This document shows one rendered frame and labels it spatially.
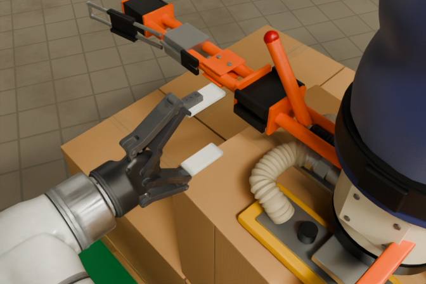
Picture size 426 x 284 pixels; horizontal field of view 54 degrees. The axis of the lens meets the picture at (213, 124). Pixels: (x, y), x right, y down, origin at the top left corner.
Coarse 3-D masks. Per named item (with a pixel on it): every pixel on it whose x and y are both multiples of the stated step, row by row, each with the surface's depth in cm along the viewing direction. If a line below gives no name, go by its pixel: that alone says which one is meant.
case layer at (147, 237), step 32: (256, 32) 176; (256, 64) 161; (320, 64) 161; (160, 96) 149; (224, 96) 149; (96, 128) 138; (128, 128) 138; (192, 128) 138; (224, 128) 138; (96, 160) 129; (160, 160) 129; (128, 224) 118; (160, 224) 114; (128, 256) 144; (160, 256) 109
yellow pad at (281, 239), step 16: (288, 192) 70; (256, 208) 68; (304, 208) 68; (256, 224) 66; (272, 224) 66; (288, 224) 66; (304, 224) 63; (320, 224) 66; (272, 240) 64; (288, 240) 64; (304, 240) 63; (320, 240) 64; (288, 256) 62; (304, 256) 62; (304, 272) 61; (320, 272) 60
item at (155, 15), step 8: (128, 0) 87; (136, 0) 87; (144, 0) 87; (152, 0) 87; (160, 0) 87; (128, 8) 86; (136, 8) 85; (144, 8) 85; (152, 8) 85; (160, 8) 85; (168, 8) 86; (136, 16) 85; (144, 16) 83; (152, 16) 84; (160, 16) 86; (144, 24) 84; (160, 24) 87; (144, 32) 86
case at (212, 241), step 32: (320, 96) 90; (224, 160) 78; (256, 160) 78; (192, 192) 73; (224, 192) 73; (320, 192) 73; (192, 224) 78; (224, 224) 69; (192, 256) 89; (224, 256) 72; (256, 256) 65
